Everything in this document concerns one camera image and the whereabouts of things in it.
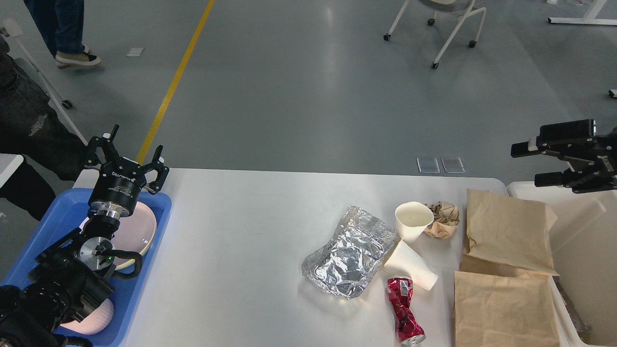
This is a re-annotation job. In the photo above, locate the white paper on floor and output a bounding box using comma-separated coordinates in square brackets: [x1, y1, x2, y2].
[125, 47, 145, 57]

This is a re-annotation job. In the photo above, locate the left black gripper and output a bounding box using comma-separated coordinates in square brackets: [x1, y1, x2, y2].
[81, 124, 170, 218]

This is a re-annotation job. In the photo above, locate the white chair top right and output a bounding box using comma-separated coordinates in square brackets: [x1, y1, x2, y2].
[383, 0, 487, 69]

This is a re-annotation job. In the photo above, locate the crushed red can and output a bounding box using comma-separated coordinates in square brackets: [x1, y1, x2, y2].
[386, 277, 426, 347]

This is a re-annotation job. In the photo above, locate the brown paper bag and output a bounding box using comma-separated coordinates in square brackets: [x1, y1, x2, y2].
[454, 271, 560, 347]
[460, 189, 557, 279]

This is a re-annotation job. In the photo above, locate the crumpled aluminium foil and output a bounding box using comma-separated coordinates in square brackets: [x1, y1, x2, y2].
[300, 205, 401, 300]

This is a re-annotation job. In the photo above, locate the lower brown paper bag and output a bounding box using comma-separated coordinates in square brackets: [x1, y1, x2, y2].
[454, 271, 560, 347]

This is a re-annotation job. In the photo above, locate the upright white paper cup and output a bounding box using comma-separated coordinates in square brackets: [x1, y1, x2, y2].
[395, 201, 434, 243]

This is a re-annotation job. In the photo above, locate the left clear floor plate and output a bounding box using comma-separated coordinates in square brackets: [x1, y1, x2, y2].
[416, 157, 441, 175]

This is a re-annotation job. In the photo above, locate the person in dark clothes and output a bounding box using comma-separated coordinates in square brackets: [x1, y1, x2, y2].
[0, 39, 87, 220]

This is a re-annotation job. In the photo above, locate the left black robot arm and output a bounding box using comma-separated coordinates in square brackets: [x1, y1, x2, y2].
[1, 125, 170, 347]

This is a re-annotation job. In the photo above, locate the grey chair left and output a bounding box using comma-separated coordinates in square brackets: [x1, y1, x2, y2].
[1, 18, 88, 145]

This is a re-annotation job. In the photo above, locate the white plastic bin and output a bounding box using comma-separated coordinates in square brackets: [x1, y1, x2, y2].
[507, 182, 617, 347]

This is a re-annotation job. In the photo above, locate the blue plastic tray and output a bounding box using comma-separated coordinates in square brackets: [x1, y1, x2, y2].
[1, 187, 172, 347]

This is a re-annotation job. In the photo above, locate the person in blue jeans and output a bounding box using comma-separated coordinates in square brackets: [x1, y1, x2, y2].
[24, 0, 101, 68]

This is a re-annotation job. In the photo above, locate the pink plate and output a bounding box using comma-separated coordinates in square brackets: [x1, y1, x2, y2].
[77, 202, 157, 270]

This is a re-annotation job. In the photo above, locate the crumpled brown paper ball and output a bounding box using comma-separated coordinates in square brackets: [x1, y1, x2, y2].
[424, 200, 460, 240]

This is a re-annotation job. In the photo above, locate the white side table left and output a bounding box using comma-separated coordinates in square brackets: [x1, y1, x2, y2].
[0, 153, 24, 187]

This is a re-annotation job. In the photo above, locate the white table frame corner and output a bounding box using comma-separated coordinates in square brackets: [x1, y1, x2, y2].
[547, 0, 617, 27]

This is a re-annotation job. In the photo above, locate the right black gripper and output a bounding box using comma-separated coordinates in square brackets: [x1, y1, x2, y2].
[510, 119, 617, 194]

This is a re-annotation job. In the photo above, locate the pink mug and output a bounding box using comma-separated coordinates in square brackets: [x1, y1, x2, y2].
[60, 299, 114, 335]

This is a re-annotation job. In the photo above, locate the lying white paper cup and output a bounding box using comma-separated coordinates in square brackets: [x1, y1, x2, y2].
[383, 240, 439, 291]

